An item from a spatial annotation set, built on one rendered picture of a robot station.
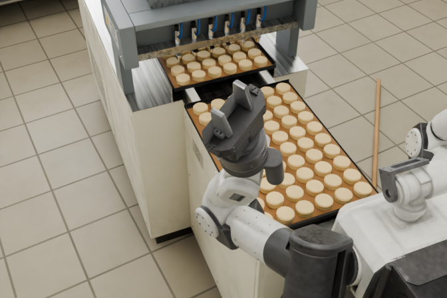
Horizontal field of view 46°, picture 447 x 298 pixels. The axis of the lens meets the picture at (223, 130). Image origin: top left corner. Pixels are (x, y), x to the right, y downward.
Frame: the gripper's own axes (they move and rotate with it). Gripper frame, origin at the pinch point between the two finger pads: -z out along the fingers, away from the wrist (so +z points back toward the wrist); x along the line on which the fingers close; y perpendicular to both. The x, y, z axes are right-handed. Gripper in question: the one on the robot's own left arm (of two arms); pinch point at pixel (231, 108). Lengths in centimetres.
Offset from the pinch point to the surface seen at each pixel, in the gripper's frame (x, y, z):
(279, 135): 31, -17, 85
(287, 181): 17, -4, 77
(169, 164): 10, -59, 125
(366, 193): 27, 16, 79
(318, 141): 36, -6, 85
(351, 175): 30, 9, 81
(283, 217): 7, 2, 72
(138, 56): 26, -71, 78
